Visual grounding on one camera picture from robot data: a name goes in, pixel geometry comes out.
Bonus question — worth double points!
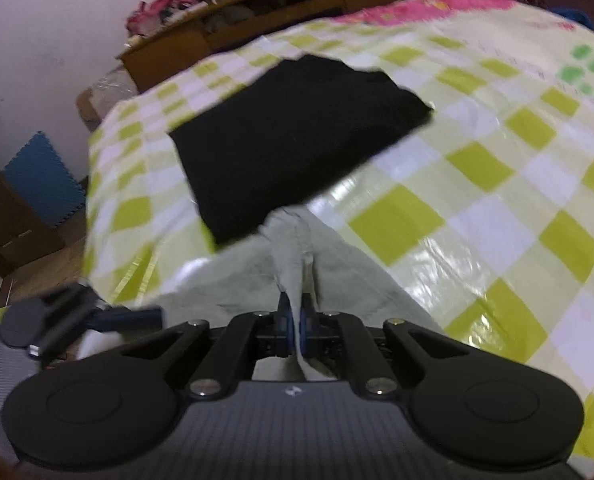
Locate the dark wooden cabinet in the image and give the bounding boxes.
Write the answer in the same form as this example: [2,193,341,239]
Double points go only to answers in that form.
[0,140,70,281]

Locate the plastic wrapped box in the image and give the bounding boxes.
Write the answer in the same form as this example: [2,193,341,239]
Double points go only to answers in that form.
[76,67,138,133]

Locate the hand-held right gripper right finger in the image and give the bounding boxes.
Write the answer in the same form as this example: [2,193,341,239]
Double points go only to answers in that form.
[299,292,470,401]

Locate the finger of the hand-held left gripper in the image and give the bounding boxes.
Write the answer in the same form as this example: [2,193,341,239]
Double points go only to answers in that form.
[89,306,165,335]

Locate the small blue cloth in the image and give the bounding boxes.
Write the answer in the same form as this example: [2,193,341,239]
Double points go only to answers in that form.
[552,6,594,31]

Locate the blue foam mat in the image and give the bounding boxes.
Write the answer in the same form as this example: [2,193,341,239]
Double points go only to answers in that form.
[3,131,86,226]

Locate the green checked bed cover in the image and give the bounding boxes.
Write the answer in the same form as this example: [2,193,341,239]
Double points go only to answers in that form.
[83,0,594,471]

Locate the grey-green pants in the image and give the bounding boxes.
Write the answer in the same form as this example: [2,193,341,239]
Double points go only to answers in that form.
[79,207,432,383]

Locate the black pants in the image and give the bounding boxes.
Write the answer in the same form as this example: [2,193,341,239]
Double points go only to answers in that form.
[168,54,434,247]

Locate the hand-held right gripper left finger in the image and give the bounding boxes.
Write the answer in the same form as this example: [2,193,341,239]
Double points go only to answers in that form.
[119,292,292,401]

